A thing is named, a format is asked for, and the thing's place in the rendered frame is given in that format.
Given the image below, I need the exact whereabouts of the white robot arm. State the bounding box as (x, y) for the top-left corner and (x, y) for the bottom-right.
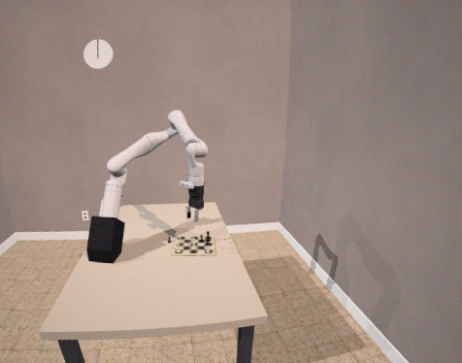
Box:
(99, 110), (208, 219)

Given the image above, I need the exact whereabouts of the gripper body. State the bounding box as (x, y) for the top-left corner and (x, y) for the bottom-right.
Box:
(180, 175), (204, 209)

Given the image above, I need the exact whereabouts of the black and cream chessboard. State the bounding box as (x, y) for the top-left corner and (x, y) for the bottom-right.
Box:
(172, 236), (215, 256)

